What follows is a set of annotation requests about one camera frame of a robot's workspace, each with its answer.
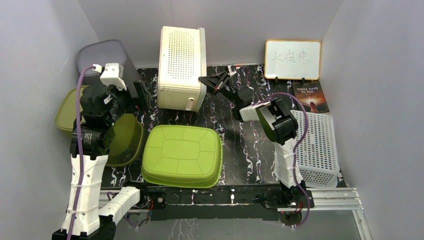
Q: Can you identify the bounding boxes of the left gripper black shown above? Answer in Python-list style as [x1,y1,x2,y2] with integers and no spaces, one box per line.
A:
[105,80,150,126]

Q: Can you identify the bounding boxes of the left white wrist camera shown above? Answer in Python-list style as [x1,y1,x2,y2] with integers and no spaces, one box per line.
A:
[92,63,127,91]

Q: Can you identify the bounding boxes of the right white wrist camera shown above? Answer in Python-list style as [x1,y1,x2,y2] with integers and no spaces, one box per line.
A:
[227,65,240,76]

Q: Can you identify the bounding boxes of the cream perforated storage basket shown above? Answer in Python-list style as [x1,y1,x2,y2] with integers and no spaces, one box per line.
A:
[157,26,207,112]

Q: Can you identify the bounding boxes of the olive green slatted bin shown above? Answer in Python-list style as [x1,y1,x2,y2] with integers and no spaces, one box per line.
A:
[55,88,144,168]

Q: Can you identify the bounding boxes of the small whiteboard orange frame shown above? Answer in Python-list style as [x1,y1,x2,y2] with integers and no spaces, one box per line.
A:
[263,39,322,81]

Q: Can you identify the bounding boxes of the lime green plastic basin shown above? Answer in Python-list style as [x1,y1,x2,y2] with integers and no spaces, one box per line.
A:
[141,125,223,189]

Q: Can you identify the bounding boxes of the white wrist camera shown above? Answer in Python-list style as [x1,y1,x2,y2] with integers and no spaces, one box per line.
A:
[227,65,240,76]
[92,63,127,91]

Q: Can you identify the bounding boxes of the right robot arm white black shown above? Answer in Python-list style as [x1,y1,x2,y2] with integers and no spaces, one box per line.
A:
[198,70,306,208]

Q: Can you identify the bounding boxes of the pale green colander basket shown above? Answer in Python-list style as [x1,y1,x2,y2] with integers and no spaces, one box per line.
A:
[296,112,340,189]

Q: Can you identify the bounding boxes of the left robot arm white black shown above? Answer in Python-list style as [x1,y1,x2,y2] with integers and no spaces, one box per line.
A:
[52,81,151,240]

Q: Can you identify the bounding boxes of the grey slatted bin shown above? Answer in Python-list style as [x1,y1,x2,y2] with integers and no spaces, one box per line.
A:
[77,39,142,99]

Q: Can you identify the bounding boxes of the dark book three days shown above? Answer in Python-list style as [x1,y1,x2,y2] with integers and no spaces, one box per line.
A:
[292,80,330,115]

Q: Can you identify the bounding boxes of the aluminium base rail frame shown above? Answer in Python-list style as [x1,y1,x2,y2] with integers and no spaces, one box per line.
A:
[60,114,374,240]

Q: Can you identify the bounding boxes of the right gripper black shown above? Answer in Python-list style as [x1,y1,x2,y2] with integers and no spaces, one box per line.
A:
[197,71,239,107]

